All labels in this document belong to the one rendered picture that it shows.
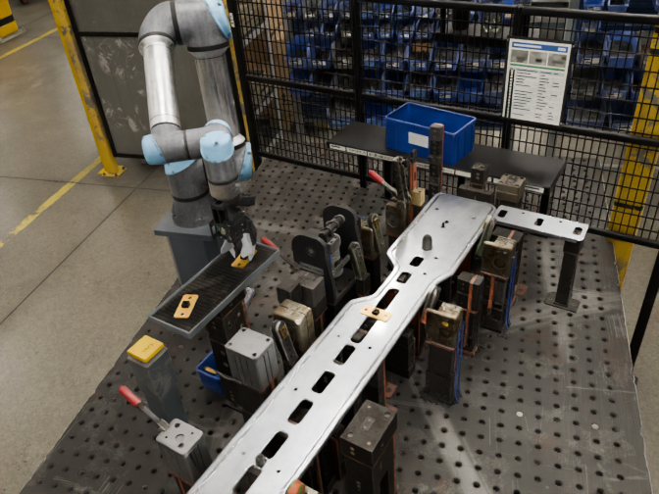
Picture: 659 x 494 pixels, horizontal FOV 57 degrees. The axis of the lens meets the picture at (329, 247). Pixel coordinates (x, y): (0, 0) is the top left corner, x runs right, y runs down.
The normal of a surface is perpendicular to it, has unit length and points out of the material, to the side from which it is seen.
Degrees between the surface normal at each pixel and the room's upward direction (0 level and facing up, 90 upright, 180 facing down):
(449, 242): 0
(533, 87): 90
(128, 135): 91
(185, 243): 90
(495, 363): 0
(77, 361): 0
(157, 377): 90
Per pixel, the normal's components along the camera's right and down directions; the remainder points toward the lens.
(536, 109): -0.52, 0.54
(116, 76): -0.29, 0.58
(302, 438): -0.07, -0.81
